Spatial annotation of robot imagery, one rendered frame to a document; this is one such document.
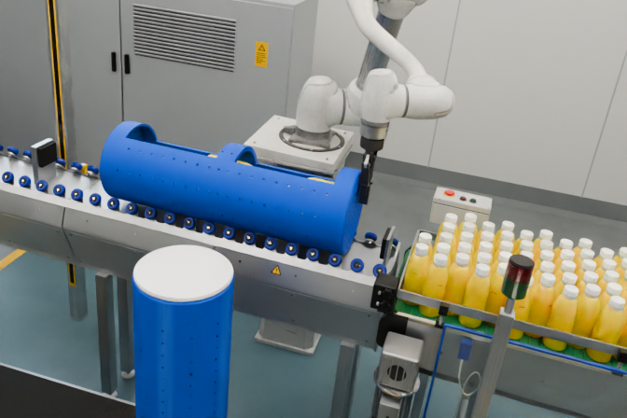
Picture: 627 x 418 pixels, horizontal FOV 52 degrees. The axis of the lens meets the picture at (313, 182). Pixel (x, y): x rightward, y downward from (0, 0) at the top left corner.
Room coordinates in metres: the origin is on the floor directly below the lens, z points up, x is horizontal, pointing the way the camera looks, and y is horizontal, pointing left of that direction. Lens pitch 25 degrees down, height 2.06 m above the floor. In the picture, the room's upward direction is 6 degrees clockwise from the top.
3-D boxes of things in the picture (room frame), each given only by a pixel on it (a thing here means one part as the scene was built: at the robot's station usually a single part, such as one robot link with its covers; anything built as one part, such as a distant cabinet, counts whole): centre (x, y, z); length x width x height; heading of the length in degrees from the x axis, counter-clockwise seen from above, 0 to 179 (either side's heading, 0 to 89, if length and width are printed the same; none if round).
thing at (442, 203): (2.06, -0.54, 1.05); 0.20 x 0.10 x 0.10; 75
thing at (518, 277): (1.39, -0.54, 1.23); 0.06 x 0.06 x 0.04
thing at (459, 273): (1.65, -0.47, 0.99); 0.07 x 0.07 x 0.19
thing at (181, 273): (1.51, 0.34, 1.03); 0.28 x 0.28 x 0.01
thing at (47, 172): (2.18, 1.02, 1.00); 0.10 x 0.04 x 0.15; 165
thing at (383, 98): (1.88, -0.18, 1.50); 0.13 x 0.11 x 0.16; 101
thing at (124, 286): (2.17, 0.73, 0.31); 0.06 x 0.06 x 0.63; 75
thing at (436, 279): (1.63, -0.40, 0.99); 0.07 x 0.07 x 0.19
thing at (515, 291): (1.39, -0.54, 1.18); 0.06 x 0.06 x 0.05
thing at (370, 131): (1.88, -0.17, 1.39); 0.09 x 0.09 x 0.06
